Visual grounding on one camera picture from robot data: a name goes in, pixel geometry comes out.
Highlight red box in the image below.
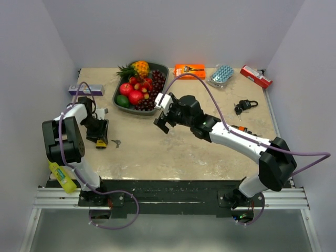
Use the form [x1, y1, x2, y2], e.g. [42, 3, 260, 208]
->
[240, 65, 273, 89]

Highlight small red cherries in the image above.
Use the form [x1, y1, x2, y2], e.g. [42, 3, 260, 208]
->
[129, 77, 153, 100]

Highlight aluminium frame rail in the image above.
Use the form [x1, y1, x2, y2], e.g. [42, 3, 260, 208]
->
[20, 180, 318, 251]

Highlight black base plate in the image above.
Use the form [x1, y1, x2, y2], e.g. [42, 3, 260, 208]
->
[46, 180, 292, 220]

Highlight purple toothpaste box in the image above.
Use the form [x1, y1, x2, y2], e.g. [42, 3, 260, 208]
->
[68, 84, 105, 96]

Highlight red pomegranate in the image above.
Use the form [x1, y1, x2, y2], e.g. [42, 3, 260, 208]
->
[128, 90, 144, 106]

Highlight black padlock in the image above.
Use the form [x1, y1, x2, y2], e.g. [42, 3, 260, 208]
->
[234, 99, 259, 120]

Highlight small silver key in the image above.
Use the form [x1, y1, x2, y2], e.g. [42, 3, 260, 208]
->
[112, 140, 121, 148]

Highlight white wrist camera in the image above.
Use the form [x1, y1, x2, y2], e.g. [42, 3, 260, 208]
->
[95, 108, 108, 120]
[154, 93, 173, 113]

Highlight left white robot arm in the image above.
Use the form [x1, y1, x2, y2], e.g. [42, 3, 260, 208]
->
[42, 97, 109, 206]

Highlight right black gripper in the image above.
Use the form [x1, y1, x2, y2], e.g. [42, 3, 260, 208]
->
[154, 99, 194, 134]

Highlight orange padlock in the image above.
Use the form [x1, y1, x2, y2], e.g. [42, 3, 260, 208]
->
[232, 125, 261, 137]

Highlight toy pineapple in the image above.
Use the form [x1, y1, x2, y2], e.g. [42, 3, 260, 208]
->
[117, 60, 150, 78]

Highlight yellow green bottle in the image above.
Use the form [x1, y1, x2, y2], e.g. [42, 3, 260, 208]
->
[48, 161, 77, 194]

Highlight blue patterned sponge pack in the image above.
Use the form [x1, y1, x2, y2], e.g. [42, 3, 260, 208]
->
[206, 65, 234, 88]

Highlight dark grey fruit tray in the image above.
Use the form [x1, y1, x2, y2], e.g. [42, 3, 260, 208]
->
[113, 60, 169, 116]

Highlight purple grape bunch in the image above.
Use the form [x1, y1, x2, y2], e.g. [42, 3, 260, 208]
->
[135, 70, 166, 111]

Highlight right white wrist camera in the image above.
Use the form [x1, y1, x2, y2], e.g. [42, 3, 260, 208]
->
[154, 93, 173, 113]

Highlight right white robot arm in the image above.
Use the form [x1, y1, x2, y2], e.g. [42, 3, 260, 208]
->
[154, 93, 297, 206]

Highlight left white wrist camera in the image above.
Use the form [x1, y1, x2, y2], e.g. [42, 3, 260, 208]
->
[95, 108, 108, 120]

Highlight orange razor box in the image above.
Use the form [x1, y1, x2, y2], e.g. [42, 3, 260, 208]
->
[173, 64, 206, 80]

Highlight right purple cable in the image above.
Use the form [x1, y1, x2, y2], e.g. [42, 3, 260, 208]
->
[160, 72, 331, 226]

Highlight red apple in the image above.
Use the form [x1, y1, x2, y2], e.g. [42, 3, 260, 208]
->
[119, 82, 134, 97]

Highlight yellow padlock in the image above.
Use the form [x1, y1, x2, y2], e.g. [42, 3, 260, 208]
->
[96, 140, 108, 149]

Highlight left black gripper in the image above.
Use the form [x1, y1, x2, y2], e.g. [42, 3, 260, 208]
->
[81, 116, 109, 144]

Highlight green avocado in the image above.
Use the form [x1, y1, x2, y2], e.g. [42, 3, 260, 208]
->
[116, 94, 130, 108]

